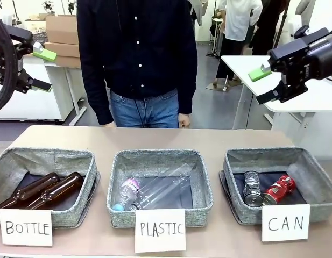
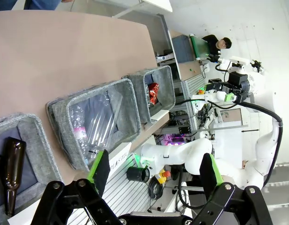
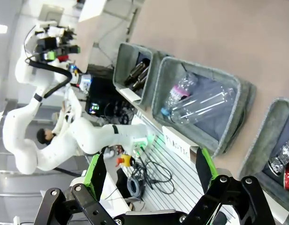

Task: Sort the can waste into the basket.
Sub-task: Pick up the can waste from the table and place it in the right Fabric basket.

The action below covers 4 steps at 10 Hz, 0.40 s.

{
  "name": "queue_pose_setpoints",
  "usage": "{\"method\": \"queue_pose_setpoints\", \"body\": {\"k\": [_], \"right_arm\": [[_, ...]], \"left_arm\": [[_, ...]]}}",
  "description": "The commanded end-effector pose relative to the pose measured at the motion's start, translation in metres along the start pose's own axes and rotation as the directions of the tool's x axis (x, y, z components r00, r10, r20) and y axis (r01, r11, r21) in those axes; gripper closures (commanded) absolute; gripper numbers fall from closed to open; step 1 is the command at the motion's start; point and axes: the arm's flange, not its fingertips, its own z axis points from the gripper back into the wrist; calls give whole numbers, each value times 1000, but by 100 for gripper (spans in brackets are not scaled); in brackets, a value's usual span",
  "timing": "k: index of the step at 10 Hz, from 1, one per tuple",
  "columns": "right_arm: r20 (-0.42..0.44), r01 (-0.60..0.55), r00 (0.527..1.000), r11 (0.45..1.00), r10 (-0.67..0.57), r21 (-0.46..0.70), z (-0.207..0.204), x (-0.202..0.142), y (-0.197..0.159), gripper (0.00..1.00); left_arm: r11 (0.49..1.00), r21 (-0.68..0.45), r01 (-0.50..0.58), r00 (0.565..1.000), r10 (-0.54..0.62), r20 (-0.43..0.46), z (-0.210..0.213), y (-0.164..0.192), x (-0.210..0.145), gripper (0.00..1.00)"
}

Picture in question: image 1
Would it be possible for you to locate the paper sign BOTTLE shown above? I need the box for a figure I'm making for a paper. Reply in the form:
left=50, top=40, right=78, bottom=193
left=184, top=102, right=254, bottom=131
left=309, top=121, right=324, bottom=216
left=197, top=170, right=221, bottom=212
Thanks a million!
left=0, top=209, right=53, bottom=247

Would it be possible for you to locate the open cardboard box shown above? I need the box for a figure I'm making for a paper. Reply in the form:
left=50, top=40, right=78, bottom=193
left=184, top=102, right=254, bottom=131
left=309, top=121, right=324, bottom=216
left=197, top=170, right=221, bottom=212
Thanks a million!
left=45, top=14, right=78, bottom=46

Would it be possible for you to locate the person's right forearm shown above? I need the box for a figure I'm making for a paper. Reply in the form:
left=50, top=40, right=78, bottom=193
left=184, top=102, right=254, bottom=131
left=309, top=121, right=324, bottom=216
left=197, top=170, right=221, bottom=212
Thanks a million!
left=81, top=61, right=114, bottom=126

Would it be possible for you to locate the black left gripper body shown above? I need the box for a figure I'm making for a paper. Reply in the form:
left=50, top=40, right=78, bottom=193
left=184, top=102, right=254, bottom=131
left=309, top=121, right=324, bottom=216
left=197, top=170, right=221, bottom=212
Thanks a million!
left=0, top=33, right=24, bottom=81

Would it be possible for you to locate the black wire basket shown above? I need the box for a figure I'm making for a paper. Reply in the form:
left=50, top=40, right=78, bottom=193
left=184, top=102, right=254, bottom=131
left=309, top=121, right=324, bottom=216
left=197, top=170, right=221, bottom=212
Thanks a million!
left=31, top=31, right=47, bottom=44

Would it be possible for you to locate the person's left hand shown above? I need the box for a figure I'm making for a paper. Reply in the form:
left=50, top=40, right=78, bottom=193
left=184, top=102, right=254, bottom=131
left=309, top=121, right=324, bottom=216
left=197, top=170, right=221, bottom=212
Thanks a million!
left=178, top=113, right=191, bottom=128

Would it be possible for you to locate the person's left forearm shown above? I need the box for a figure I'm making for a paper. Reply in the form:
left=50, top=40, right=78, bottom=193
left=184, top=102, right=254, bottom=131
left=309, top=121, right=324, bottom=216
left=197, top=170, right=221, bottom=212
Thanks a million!
left=177, top=59, right=198, bottom=116

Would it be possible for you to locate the flat cardboard box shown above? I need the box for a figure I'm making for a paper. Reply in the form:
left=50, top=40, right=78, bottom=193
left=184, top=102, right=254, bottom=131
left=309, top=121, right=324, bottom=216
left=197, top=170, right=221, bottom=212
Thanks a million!
left=54, top=55, right=81, bottom=68
left=44, top=41, right=81, bottom=58

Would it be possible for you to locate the bystander in dark clothes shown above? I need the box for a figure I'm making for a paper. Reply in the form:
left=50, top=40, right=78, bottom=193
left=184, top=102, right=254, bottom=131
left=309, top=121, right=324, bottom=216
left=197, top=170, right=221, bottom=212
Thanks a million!
left=248, top=0, right=284, bottom=56

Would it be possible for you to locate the paper sign CAN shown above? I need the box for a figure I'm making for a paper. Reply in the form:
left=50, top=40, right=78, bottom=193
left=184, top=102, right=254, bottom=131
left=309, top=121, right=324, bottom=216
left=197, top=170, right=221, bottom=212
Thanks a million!
left=261, top=204, right=311, bottom=242

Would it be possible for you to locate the bystander in white shirt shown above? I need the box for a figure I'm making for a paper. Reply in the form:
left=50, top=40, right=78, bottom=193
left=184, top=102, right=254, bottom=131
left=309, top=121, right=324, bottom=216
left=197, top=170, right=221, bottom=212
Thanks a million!
left=215, top=0, right=263, bottom=87

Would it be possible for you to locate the large clear plastic bottle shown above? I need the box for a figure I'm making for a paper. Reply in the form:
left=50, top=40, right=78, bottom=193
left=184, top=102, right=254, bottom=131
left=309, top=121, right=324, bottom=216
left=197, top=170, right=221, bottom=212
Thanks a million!
left=129, top=163, right=195, bottom=211

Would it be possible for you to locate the white box with print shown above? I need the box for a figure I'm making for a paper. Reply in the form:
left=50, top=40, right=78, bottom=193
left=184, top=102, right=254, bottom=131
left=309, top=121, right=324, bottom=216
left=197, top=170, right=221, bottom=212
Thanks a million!
left=24, top=19, right=47, bottom=33

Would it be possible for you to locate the white table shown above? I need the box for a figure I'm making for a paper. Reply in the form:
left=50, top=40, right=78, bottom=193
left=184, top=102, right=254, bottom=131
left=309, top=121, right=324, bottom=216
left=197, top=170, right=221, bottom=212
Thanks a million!
left=220, top=55, right=332, bottom=146

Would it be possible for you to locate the plastic bottle with pink label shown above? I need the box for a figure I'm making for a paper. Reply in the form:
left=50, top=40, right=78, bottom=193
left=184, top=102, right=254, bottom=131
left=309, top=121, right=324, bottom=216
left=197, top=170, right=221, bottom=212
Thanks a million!
left=112, top=177, right=142, bottom=211

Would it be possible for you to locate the person in dark shirt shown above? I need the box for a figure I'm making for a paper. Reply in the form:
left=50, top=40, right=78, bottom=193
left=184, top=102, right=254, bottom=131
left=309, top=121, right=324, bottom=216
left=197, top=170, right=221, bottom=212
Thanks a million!
left=76, top=0, right=198, bottom=128

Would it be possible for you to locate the crushed black silver can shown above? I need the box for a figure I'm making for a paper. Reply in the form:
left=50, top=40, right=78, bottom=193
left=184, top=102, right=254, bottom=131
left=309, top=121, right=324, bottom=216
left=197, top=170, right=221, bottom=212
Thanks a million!
left=243, top=171, right=263, bottom=207

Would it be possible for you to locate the bystander in grey clothes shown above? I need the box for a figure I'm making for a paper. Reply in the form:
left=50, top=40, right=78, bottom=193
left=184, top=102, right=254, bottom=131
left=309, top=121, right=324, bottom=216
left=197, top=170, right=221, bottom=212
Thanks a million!
left=294, top=0, right=316, bottom=19

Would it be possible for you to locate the grey fabric basket labelled bottle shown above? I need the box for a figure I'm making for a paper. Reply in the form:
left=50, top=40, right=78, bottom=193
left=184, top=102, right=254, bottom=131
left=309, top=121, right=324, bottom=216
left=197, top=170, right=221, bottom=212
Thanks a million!
left=0, top=147, right=101, bottom=229

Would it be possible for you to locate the grey fabric basket labelled plastic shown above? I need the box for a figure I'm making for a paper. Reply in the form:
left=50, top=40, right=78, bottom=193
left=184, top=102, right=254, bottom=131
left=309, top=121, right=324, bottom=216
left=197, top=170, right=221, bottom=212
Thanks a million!
left=106, top=149, right=214, bottom=228

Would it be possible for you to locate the crushed red can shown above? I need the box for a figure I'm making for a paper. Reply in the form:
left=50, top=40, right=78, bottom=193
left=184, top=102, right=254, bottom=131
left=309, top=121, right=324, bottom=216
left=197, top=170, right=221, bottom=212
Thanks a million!
left=262, top=175, right=296, bottom=206

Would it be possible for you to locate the white desk with wood top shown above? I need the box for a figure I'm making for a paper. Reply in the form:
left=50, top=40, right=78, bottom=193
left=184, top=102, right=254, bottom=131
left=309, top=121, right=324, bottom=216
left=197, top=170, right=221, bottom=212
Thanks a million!
left=0, top=37, right=87, bottom=126

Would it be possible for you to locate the grey fabric basket labelled can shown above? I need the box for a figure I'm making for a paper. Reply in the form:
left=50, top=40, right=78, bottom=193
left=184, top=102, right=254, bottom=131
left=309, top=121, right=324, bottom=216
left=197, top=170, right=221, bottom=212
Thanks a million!
left=218, top=147, right=328, bottom=225

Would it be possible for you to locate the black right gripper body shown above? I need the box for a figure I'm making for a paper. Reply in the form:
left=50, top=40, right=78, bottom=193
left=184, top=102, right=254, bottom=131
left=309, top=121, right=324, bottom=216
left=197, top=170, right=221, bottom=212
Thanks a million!
left=302, top=33, right=332, bottom=81

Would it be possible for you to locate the brown glass bottle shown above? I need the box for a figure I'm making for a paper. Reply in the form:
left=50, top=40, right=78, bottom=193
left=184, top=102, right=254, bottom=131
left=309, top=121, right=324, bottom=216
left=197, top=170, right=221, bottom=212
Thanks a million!
left=0, top=173, right=61, bottom=210
left=23, top=172, right=84, bottom=210

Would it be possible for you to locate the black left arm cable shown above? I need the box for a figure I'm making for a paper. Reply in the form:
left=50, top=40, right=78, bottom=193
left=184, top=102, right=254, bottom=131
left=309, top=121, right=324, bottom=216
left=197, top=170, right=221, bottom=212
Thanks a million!
left=0, top=10, right=17, bottom=115

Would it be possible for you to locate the paper sign PLASTIC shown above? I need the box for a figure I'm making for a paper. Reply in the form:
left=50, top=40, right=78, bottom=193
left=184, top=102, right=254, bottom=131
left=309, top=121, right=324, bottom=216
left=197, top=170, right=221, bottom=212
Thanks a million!
left=135, top=208, right=187, bottom=254

